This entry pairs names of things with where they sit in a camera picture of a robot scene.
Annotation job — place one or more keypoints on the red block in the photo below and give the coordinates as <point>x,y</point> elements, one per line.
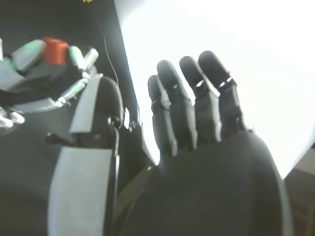
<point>54,51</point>

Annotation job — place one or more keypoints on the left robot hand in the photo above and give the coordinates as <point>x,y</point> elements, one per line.
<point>197,191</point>

